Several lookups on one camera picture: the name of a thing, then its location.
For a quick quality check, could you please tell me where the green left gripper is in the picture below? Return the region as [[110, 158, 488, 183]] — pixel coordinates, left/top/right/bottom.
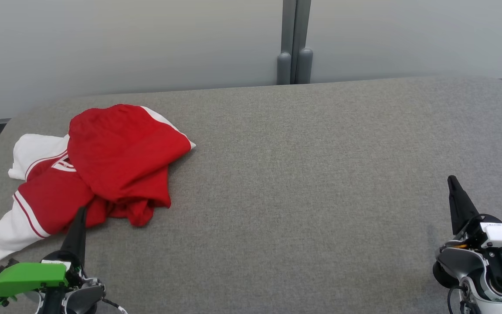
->
[[0, 207, 87, 306]]

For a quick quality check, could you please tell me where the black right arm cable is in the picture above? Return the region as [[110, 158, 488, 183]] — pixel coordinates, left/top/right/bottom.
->
[[446, 283, 474, 314]]

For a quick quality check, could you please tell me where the red and white jersey shirt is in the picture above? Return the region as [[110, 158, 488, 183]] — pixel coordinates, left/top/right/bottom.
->
[[0, 104, 197, 261]]

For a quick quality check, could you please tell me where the grey partition post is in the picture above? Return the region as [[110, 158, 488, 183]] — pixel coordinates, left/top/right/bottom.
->
[[277, 0, 297, 85], [296, 0, 314, 84]]

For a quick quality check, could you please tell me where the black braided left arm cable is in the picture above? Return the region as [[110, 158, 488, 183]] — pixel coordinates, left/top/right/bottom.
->
[[101, 297, 128, 314]]

